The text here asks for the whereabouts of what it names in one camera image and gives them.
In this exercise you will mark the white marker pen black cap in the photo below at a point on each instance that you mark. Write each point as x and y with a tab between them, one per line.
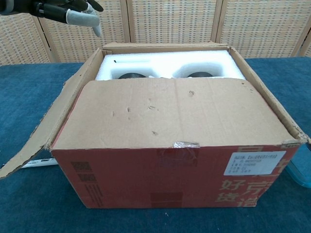
41	162

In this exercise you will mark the woven rattan folding screen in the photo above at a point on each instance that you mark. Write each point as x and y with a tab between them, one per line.
170	21

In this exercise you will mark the blue velvet table cloth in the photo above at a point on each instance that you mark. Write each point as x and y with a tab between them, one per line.
24	97

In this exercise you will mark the white foam packing insert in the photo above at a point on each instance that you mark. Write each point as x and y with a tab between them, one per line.
160	63

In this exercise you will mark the red cardboard shipping box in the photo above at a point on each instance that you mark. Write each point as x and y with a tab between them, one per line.
145	174

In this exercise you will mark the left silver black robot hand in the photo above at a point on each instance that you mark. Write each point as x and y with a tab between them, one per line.
53	9

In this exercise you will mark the black round cup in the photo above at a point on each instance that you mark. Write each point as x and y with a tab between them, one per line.
131	76
200	75

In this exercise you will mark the clear blue plastic container lid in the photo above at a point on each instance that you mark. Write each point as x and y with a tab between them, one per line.
301	174

